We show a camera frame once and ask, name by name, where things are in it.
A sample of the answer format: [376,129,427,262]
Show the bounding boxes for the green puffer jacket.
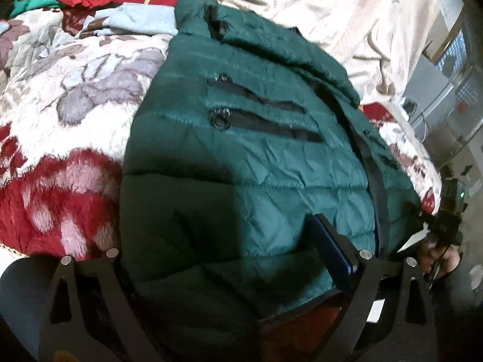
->
[119,0,425,321]

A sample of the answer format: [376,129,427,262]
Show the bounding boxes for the green cloth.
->
[9,0,64,19]

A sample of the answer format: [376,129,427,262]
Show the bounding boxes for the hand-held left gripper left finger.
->
[38,248,163,362]

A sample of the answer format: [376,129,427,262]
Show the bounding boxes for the grey cabinet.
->
[402,53,483,153]

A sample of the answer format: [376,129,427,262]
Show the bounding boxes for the person's right hand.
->
[418,233,463,277]

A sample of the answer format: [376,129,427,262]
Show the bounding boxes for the floral plush blanket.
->
[0,0,443,258]

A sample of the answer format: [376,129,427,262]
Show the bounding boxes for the window with grille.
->
[437,26,483,116]

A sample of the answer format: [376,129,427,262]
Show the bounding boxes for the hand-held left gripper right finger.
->
[313,213,438,362]

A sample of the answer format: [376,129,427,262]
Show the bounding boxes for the cream bed sheet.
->
[128,0,455,103]

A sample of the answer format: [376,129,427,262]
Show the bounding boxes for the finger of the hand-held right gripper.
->
[404,200,434,231]

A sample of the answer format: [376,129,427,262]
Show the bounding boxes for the light blue towel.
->
[80,2,179,39]

